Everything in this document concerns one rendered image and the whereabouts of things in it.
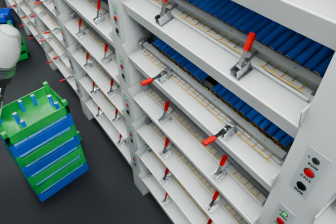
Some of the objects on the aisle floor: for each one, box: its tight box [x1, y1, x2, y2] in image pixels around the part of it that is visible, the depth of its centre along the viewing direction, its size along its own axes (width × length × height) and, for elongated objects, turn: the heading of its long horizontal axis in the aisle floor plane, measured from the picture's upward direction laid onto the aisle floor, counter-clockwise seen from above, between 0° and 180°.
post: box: [104, 0, 150, 196], centre depth 109 cm, size 20×9×174 cm, turn 126°
